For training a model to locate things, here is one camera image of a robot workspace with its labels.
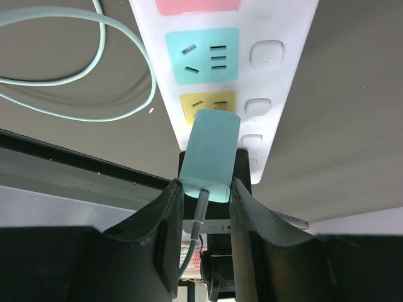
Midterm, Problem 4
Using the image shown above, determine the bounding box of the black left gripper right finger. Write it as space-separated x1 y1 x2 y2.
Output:
230 179 402 301

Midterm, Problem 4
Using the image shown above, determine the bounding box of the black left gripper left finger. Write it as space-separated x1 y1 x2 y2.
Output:
1 181 184 301

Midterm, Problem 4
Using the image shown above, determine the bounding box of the teal plug adapter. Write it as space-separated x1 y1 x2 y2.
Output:
179 109 241 203

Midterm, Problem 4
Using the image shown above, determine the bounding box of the white multicolour power strip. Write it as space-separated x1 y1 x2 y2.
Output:
130 1 318 184

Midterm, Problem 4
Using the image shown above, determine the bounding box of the thin teal white cable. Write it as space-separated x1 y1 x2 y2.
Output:
0 0 211 284

